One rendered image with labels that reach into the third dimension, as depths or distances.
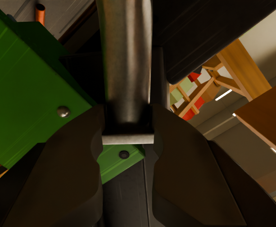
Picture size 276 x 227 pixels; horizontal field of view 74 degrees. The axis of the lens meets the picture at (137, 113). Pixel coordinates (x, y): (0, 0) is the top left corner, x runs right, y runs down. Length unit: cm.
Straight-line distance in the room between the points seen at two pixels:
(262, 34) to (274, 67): 152
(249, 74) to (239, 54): 10
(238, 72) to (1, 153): 89
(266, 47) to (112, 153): 981
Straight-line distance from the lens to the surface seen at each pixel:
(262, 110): 66
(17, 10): 57
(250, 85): 97
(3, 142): 21
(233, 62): 93
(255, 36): 977
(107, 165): 19
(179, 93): 347
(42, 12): 58
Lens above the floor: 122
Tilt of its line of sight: 6 degrees up
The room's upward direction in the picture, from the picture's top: 141 degrees clockwise
